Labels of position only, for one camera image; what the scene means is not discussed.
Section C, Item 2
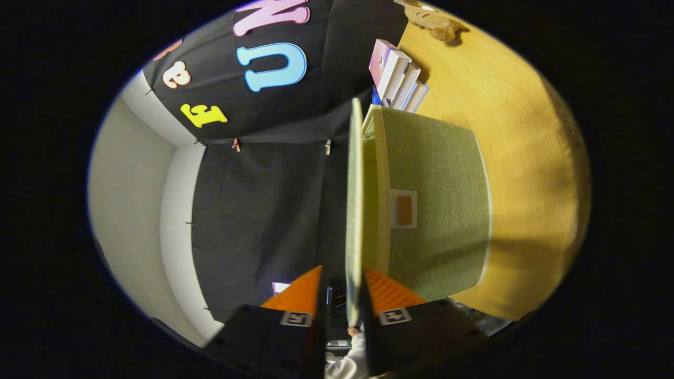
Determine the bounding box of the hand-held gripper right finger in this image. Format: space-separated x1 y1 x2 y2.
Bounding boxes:
359 266 490 377

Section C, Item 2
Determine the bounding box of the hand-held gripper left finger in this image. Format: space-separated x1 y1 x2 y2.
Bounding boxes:
203 265 330 379

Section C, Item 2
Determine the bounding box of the green fabric storage box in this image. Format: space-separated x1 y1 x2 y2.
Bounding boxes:
345 97 493 327

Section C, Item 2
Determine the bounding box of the person's white sleeve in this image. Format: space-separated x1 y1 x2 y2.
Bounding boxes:
325 331 369 379

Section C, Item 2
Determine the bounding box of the black backdrop cloth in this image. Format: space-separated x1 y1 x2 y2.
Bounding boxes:
142 0 411 324

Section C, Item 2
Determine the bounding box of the pale blue book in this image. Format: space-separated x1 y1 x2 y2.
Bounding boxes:
405 80 430 114

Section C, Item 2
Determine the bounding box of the white book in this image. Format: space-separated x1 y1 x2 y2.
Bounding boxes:
394 62 422 108

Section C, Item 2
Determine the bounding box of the pink cover book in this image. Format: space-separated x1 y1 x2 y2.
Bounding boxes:
369 38 412 99

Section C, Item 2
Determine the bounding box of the brown bread plush toy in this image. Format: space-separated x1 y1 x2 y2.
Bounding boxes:
394 0 469 43

